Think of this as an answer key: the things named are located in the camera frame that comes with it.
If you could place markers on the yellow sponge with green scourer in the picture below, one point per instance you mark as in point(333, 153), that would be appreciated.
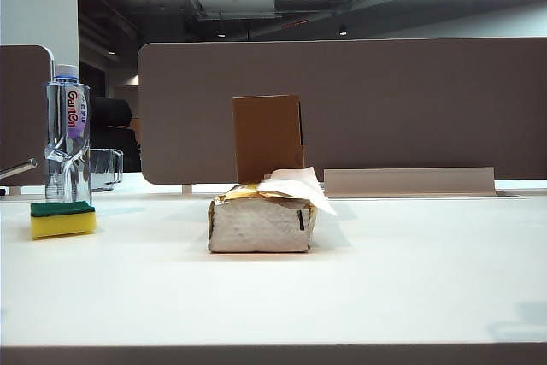
point(64, 226)

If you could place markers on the beige divider foot bracket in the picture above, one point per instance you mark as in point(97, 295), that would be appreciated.
point(187, 188)

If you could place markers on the large brown desk divider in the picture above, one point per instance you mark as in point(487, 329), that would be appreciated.
point(384, 104)

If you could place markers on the small brown desk divider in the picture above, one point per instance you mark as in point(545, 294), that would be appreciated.
point(21, 104)

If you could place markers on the clear Ganten water bottle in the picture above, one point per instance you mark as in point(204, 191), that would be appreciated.
point(67, 147)

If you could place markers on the black office chair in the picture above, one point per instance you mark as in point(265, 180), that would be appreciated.
point(113, 125)

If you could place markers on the grey metal rod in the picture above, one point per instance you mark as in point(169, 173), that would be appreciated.
point(19, 167)

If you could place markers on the red ceiling sign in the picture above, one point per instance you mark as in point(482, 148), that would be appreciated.
point(296, 23)

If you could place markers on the brown cardboard box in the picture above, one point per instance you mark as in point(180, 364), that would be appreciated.
point(267, 134)

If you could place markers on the white and gold tissue pack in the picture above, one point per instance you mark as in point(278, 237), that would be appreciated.
point(258, 228)

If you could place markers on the clear glass cup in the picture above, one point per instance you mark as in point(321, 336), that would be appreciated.
point(104, 168)

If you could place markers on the white tissue sheet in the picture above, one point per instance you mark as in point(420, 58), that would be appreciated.
point(301, 181)

